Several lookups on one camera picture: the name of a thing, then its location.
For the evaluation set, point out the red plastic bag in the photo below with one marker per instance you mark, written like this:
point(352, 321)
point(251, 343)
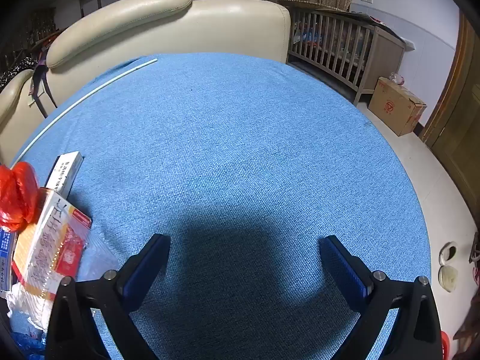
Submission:
point(18, 195)

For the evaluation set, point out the clear plastic bottle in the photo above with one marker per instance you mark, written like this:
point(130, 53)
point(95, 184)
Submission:
point(395, 78)

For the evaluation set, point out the wooden baby crib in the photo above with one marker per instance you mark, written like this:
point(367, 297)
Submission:
point(386, 56)

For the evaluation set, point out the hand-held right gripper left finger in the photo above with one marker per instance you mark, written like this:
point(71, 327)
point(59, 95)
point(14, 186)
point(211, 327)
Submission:
point(140, 270)

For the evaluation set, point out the wooden door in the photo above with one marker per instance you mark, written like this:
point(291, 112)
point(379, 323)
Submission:
point(461, 131)

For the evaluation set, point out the cream leather sofa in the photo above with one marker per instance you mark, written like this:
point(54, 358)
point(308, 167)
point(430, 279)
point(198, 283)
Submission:
point(225, 26)

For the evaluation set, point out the white printed carton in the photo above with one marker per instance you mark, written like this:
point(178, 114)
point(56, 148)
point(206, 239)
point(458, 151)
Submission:
point(65, 174)

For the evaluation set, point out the blue carton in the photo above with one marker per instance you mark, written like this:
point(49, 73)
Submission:
point(5, 247)

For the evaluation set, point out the red silver wrapper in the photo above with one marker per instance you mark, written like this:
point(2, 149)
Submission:
point(99, 260)

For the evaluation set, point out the black floral cloth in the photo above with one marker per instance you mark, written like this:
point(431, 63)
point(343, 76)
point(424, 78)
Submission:
point(15, 69)

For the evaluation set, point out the brown cardboard box red print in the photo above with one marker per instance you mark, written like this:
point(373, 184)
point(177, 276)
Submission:
point(390, 107)

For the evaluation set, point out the blue cloth covered table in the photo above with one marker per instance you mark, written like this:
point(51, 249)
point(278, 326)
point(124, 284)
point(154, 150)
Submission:
point(232, 138)

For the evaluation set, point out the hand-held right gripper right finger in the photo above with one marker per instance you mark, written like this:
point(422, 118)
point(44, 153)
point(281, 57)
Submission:
point(347, 266)

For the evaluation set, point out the orange and white package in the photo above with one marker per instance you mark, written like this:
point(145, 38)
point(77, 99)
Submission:
point(48, 240)

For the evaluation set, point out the blue plastic bag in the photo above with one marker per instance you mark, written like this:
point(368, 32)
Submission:
point(28, 347)

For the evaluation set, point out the dark wooden shelf cabinet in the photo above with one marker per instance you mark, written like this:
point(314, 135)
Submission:
point(30, 33)

